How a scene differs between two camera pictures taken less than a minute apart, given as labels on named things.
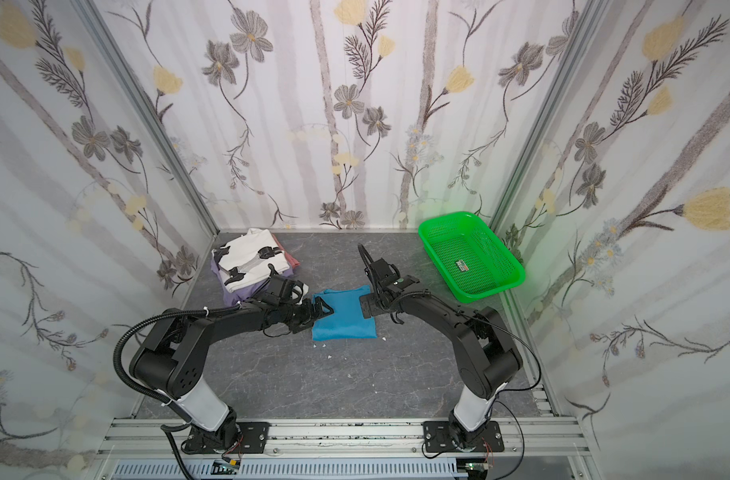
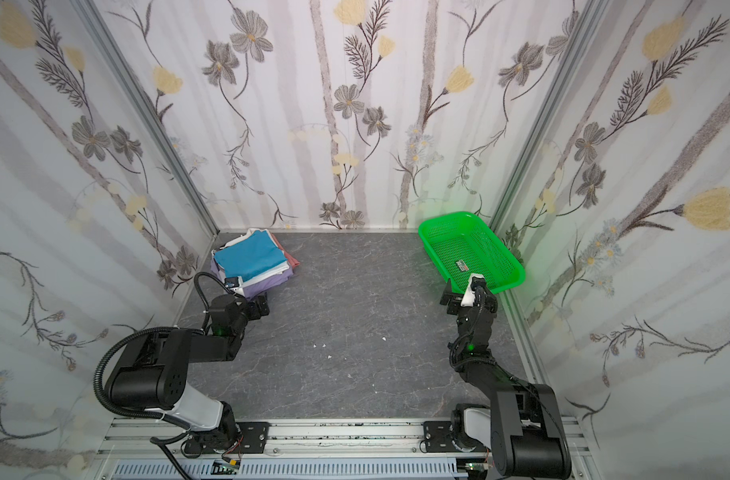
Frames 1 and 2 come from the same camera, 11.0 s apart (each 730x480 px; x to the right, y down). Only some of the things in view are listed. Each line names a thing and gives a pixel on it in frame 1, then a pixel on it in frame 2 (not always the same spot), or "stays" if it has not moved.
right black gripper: x=371 y=303 -> x=457 y=297
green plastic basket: x=468 y=257 stays
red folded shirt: x=292 y=262 stays
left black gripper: x=310 y=309 -> x=258 y=306
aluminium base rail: x=562 y=438 stays
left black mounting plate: x=247 y=437 stays
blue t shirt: x=347 y=321 -> x=251 y=256
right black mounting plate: x=437 y=437 stays
